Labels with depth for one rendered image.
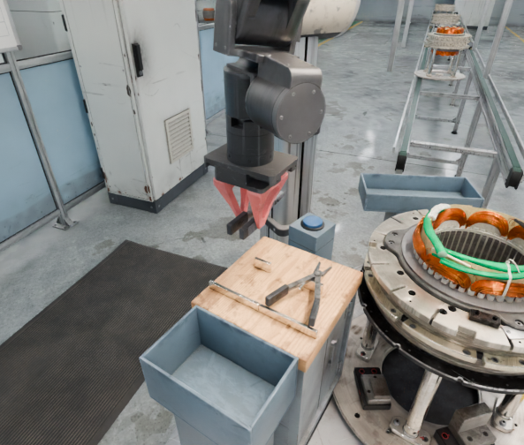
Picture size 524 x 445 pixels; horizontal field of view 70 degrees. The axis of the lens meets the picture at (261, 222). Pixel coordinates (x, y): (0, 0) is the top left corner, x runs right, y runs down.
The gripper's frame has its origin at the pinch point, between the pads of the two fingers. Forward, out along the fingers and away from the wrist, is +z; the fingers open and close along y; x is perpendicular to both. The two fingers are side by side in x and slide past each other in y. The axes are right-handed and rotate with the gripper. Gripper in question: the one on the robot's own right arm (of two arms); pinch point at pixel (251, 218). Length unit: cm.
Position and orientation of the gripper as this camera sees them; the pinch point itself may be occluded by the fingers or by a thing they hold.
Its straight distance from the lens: 51.5
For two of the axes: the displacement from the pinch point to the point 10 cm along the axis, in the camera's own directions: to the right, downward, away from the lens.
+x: 5.3, -4.8, 7.0
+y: 8.5, 3.0, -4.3
